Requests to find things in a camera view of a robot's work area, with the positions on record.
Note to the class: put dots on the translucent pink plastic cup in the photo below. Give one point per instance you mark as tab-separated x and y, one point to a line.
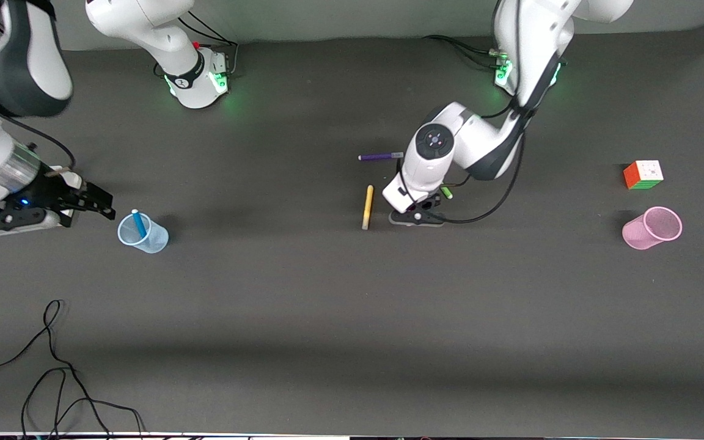
651	229

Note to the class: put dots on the translucent blue plastic cup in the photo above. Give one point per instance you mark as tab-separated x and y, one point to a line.
156	241

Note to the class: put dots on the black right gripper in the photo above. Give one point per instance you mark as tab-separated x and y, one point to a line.
51	192

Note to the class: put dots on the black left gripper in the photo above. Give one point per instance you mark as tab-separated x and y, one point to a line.
434	201

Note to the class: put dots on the purple marker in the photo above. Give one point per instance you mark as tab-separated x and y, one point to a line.
379	156

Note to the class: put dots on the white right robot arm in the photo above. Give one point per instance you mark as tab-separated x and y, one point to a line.
187	73

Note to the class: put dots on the multicoloured puzzle cube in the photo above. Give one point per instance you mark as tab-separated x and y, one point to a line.
642	175

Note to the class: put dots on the green marker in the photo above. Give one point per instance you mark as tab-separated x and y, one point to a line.
447	192

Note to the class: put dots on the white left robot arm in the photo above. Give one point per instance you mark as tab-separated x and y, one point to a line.
437	140

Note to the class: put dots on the yellow marker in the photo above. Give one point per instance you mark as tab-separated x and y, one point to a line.
368	208

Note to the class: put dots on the blue marker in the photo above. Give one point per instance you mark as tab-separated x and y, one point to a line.
138	223

